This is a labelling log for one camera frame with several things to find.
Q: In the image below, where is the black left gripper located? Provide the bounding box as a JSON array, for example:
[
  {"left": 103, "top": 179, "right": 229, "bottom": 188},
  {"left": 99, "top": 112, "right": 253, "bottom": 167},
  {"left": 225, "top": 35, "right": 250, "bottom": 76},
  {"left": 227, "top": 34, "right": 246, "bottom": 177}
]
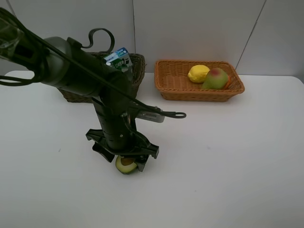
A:
[{"left": 86, "top": 129, "right": 159, "bottom": 172}]

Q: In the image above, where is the halved avocado with pit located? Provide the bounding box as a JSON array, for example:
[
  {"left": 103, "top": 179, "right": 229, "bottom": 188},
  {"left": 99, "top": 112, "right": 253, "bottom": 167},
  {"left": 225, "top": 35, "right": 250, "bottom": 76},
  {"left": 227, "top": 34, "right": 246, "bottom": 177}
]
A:
[{"left": 115, "top": 156, "right": 138, "bottom": 174}]

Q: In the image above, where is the blue toothpaste box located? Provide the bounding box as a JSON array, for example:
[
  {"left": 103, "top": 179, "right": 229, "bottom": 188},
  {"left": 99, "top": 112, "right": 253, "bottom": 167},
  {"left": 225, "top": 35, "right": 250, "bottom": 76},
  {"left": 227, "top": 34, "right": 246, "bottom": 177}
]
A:
[{"left": 104, "top": 47, "right": 133, "bottom": 72}]

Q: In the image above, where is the yellow lemon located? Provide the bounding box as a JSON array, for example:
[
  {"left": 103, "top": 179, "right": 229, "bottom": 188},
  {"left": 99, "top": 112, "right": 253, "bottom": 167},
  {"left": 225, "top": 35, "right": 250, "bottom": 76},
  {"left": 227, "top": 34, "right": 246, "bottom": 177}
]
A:
[{"left": 188, "top": 65, "right": 210, "bottom": 84}]

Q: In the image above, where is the green red pear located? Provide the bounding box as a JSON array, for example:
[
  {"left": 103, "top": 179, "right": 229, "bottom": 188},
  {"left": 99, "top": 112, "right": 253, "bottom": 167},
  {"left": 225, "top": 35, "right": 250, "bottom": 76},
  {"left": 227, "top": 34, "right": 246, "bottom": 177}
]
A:
[{"left": 201, "top": 67, "right": 229, "bottom": 90}]

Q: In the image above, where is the orange fruit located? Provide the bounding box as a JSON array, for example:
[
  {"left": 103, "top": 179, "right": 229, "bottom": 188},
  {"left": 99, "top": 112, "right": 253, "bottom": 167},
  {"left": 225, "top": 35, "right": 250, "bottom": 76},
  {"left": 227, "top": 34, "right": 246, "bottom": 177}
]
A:
[{"left": 223, "top": 76, "right": 231, "bottom": 90}]

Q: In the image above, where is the black pump bottle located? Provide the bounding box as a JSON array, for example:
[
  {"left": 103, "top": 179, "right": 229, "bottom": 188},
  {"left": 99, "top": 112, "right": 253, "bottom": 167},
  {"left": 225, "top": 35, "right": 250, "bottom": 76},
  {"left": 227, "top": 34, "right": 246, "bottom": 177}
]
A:
[{"left": 121, "top": 66, "right": 133, "bottom": 82}]

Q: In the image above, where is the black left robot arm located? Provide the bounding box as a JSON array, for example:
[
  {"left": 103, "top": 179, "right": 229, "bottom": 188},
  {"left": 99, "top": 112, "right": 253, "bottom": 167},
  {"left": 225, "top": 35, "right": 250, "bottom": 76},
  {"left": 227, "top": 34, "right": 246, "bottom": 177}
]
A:
[{"left": 0, "top": 9, "right": 159, "bottom": 174}]

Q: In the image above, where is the orange wicker basket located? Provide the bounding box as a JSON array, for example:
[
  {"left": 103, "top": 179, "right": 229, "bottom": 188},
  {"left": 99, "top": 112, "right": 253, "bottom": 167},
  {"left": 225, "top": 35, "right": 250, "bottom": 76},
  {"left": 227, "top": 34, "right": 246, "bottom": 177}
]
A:
[{"left": 154, "top": 59, "right": 245, "bottom": 102}]

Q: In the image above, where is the dark brown wicker basket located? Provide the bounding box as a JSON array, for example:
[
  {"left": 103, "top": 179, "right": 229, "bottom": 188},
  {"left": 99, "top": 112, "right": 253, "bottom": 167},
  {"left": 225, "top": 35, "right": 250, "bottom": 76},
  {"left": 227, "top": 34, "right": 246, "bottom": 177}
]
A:
[{"left": 58, "top": 53, "right": 146, "bottom": 104}]

